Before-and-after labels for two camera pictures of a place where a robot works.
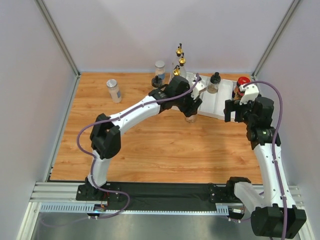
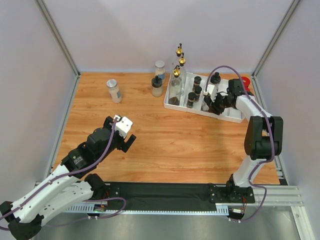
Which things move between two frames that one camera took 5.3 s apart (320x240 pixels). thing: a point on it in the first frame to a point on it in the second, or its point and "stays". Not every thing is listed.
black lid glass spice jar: [214, 81] stays
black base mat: [167, 196] stays
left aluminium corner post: [49, 21] stays
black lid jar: [191, 119] to [211, 106]
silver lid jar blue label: [160, 69] stays
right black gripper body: [230, 110] to [217, 101]
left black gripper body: [184, 104] to [118, 142]
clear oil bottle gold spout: [183, 71] stays
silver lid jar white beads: [114, 92] stays
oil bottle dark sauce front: [182, 60] to [179, 51]
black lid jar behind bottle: [156, 82] stays
